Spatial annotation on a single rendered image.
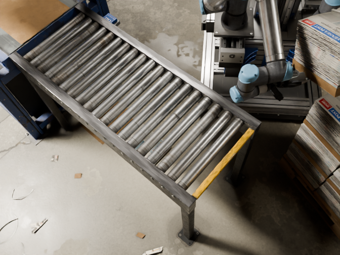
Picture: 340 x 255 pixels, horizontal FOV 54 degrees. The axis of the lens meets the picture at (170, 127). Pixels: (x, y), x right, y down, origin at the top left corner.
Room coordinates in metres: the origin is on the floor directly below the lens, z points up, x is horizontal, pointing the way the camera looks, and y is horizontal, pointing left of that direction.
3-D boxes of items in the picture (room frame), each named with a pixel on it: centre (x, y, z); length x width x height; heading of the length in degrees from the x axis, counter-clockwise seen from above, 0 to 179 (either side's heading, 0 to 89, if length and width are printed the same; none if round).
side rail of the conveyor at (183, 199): (0.89, 0.40, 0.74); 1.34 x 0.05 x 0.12; 43
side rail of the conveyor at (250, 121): (1.23, 0.03, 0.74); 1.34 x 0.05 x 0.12; 43
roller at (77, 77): (1.25, 0.39, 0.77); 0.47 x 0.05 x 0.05; 133
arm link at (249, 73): (0.81, -0.36, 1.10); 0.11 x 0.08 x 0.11; 94
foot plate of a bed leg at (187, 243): (0.42, -0.04, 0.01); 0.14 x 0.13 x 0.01; 133
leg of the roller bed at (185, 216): (0.42, -0.04, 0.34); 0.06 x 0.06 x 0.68; 43
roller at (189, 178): (0.63, -0.18, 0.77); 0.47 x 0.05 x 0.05; 133
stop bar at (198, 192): (0.56, -0.23, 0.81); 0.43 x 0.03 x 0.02; 133
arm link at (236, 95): (0.81, -0.34, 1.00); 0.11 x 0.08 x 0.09; 105
